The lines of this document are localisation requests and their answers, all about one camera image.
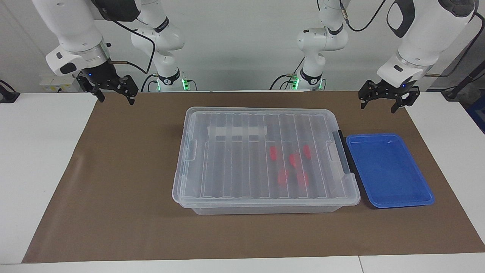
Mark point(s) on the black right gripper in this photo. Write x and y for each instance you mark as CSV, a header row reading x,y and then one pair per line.
x,y
102,79

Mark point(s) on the brown table mat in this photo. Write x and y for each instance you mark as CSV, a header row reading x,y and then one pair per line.
x,y
113,189

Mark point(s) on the red plastic block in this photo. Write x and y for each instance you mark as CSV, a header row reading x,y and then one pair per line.
x,y
307,151
293,159
273,152

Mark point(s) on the black box latch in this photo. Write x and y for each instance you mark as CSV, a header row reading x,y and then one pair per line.
x,y
343,155

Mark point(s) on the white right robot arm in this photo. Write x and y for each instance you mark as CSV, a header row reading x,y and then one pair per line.
x,y
72,26

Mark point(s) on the clear plastic storage box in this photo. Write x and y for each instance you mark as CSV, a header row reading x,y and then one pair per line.
x,y
265,210

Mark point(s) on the blue plastic tray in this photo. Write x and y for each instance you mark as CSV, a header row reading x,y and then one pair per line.
x,y
386,170

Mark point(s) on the black clamp foot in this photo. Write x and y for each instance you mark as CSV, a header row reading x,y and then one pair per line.
x,y
7,96

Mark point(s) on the blue crate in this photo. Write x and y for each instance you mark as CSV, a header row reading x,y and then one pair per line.
x,y
478,113

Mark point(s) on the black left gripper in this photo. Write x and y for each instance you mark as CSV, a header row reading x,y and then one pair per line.
x,y
390,91

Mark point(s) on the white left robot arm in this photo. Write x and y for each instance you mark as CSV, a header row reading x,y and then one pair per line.
x,y
428,34

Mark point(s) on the white power strip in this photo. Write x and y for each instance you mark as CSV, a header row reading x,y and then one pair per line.
x,y
57,84

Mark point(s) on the clear plastic box lid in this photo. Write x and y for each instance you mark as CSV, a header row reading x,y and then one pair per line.
x,y
235,170

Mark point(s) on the black stand pole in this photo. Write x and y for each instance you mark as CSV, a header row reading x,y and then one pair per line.
x,y
464,83

